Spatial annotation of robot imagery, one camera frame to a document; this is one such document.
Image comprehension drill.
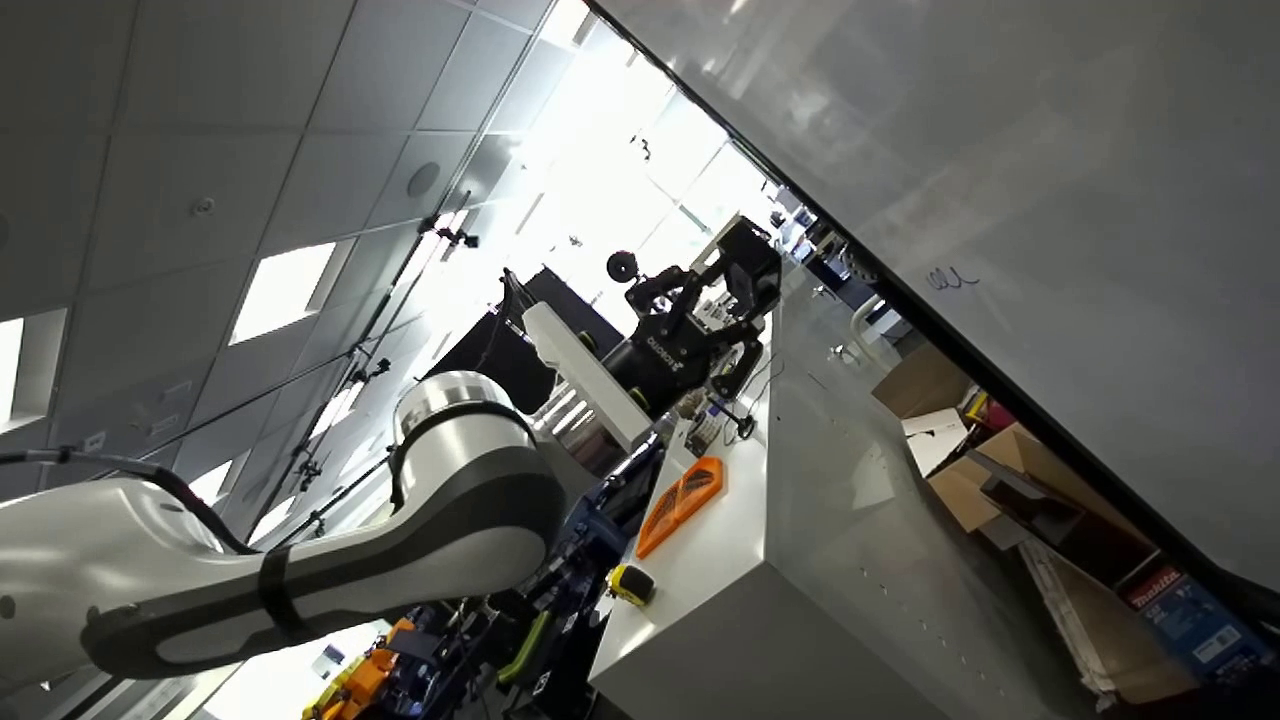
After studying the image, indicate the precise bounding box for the black ceiling rail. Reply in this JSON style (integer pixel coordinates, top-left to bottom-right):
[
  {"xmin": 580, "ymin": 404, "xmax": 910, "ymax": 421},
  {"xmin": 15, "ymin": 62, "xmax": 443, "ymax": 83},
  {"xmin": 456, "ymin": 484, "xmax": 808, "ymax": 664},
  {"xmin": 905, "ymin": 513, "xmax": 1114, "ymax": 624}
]
[{"xmin": 244, "ymin": 218, "xmax": 476, "ymax": 553}]

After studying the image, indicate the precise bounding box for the orange yellow tool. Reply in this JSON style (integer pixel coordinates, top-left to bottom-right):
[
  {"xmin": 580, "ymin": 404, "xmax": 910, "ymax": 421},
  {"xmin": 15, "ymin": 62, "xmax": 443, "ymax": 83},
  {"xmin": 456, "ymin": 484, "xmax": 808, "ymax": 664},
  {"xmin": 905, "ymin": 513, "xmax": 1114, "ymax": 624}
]
[{"xmin": 302, "ymin": 618, "xmax": 403, "ymax": 720}]

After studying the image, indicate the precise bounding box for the white table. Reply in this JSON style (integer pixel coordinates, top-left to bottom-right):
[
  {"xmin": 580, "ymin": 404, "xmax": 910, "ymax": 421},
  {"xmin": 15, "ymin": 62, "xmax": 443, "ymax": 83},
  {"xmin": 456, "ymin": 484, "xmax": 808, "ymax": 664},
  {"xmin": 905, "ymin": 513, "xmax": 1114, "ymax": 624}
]
[{"xmin": 583, "ymin": 253, "xmax": 1114, "ymax": 720}]

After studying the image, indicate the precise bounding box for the small brown cardboard box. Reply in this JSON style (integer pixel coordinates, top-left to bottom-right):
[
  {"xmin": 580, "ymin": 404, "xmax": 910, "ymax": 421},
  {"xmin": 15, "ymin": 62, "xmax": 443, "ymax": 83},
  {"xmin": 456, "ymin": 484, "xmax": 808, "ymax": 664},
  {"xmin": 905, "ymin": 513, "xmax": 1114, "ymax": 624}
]
[{"xmin": 874, "ymin": 341, "xmax": 980, "ymax": 423}]

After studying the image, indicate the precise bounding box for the orange plastic tray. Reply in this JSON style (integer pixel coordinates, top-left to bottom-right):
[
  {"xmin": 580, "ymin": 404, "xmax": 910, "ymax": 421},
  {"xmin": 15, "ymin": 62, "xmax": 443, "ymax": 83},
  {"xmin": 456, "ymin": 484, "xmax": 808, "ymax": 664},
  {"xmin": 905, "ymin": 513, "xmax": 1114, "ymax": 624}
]
[{"xmin": 638, "ymin": 451, "xmax": 734, "ymax": 560}]

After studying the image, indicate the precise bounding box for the black monitor panel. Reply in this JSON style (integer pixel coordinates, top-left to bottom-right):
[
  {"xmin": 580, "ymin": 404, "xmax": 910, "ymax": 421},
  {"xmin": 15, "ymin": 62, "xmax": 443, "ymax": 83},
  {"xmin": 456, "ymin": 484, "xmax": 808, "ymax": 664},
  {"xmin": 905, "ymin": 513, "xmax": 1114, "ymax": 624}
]
[{"xmin": 423, "ymin": 263, "xmax": 632, "ymax": 418}]

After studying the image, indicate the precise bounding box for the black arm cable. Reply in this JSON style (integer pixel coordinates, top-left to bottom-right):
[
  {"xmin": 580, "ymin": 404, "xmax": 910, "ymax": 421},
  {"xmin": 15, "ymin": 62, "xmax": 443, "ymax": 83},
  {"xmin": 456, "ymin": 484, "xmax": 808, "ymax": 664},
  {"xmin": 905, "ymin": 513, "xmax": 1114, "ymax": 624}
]
[{"xmin": 133, "ymin": 395, "xmax": 537, "ymax": 637}]

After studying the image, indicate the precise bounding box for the yellow black tape measure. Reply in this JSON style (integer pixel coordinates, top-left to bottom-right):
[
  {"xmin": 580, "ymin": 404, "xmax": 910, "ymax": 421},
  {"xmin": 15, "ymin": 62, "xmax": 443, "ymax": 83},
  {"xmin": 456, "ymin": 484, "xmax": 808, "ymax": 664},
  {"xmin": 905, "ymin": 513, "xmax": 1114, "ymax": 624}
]
[{"xmin": 605, "ymin": 560, "xmax": 661, "ymax": 610}]

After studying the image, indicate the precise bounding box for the ceiling light panel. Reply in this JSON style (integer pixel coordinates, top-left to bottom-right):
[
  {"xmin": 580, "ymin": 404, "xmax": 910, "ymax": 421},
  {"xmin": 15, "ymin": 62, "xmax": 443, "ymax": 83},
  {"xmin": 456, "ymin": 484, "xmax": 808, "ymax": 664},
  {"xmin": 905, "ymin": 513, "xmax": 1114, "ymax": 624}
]
[
  {"xmin": 0, "ymin": 307, "xmax": 74, "ymax": 437},
  {"xmin": 224, "ymin": 236, "xmax": 357, "ymax": 351},
  {"xmin": 186, "ymin": 451, "xmax": 251, "ymax": 513}
]

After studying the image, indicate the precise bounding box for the round ceiling speaker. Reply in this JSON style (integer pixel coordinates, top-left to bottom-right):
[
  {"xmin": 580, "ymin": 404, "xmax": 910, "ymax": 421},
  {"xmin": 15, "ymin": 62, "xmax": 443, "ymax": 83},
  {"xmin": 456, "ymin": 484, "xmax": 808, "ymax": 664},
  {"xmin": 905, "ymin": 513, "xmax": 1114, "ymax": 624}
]
[{"xmin": 401, "ymin": 155, "xmax": 447, "ymax": 202}]

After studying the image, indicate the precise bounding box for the open cardboard box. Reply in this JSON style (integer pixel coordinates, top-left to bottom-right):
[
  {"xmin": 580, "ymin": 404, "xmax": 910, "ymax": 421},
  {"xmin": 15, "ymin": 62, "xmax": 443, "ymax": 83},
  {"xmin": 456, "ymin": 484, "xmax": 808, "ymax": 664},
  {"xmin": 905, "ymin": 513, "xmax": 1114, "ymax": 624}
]
[{"xmin": 923, "ymin": 421, "xmax": 1205, "ymax": 710}]

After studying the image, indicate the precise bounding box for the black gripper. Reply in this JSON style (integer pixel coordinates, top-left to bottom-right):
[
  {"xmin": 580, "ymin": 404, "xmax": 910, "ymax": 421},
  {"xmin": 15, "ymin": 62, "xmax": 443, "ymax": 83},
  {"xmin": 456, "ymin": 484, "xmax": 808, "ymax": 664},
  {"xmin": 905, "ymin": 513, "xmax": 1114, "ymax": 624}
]
[{"xmin": 632, "ymin": 258, "xmax": 778, "ymax": 418}]

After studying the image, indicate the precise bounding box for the blue box with label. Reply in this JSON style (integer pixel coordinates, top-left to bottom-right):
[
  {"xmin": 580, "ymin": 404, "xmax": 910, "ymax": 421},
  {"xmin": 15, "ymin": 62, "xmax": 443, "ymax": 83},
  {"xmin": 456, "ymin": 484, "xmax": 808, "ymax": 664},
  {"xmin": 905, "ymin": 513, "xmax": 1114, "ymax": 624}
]
[{"xmin": 1132, "ymin": 565, "xmax": 1280, "ymax": 694}]

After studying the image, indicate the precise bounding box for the white foam sheet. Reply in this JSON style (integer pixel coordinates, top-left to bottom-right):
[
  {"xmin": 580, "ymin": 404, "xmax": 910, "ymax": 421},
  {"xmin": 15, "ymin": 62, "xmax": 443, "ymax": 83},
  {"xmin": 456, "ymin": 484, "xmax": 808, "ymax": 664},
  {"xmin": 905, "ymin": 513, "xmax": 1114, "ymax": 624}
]
[{"xmin": 900, "ymin": 404, "xmax": 980, "ymax": 481}]

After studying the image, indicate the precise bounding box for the whiteboard with black frame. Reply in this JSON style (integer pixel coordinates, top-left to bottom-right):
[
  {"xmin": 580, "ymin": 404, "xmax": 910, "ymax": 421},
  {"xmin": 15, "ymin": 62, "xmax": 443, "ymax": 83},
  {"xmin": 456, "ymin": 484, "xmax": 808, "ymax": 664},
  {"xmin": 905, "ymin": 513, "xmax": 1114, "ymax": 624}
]
[{"xmin": 592, "ymin": 0, "xmax": 1280, "ymax": 603}]

